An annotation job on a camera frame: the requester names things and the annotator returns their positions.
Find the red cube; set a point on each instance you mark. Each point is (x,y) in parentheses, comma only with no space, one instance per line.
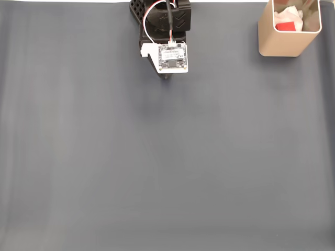
(285,27)

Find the beige box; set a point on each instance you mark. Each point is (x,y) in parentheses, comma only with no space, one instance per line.
(277,44)

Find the white camera circuit board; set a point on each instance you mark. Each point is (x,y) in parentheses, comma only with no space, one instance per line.
(172,56)

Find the white crumpled cloth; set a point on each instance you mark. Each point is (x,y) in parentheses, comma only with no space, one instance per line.
(288,13)

